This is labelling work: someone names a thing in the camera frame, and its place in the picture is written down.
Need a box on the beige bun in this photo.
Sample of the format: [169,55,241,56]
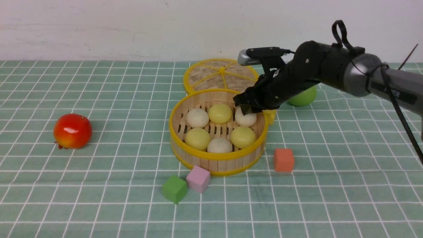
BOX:
[186,108,210,128]
[207,138,233,153]
[235,107,257,127]

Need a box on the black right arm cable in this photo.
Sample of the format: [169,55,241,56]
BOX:
[331,20,423,166]

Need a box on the orange cube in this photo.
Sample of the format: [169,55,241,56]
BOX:
[273,148,294,172]

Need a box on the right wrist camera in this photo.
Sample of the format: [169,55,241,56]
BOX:
[237,47,295,68]

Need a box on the pink cube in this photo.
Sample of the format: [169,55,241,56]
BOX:
[186,166,211,193]

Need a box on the bamboo steamer tray yellow rim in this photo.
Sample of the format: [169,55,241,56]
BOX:
[168,89,269,176]

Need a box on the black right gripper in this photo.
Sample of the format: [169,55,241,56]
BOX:
[233,64,319,115]

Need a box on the green checkered tablecloth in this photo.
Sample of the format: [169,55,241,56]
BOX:
[0,60,423,238]

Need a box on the woven bamboo steamer lid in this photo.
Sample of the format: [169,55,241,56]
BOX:
[183,58,259,94]

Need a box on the yellow bun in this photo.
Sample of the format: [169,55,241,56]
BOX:
[230,126,256,149]
[208,103,232,124]
[185,128,211,151]

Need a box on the red apple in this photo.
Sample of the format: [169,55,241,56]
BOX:
[53,113,93,149]

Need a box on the green cube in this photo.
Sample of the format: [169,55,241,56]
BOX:
[162,175,188,204]

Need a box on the beige bun front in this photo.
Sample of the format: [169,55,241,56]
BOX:
[207,138,233,153]

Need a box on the yellow cube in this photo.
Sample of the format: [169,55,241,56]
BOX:
[263,109,277,125]

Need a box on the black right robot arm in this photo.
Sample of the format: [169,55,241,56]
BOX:
[234,41,422,116]

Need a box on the green apple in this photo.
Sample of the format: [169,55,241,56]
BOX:
[288,86,317,107]

